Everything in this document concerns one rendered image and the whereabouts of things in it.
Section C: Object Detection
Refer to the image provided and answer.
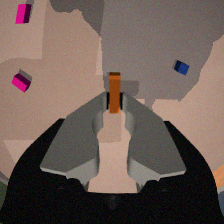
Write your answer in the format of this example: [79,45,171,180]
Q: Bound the orange rod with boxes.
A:
[109,72,121,113]

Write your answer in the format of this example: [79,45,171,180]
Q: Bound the magenta rod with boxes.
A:
[15,4,32,24]
[12,73,31,92]

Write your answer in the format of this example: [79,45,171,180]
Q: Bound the small blue cube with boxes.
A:
[174,60,189,75]

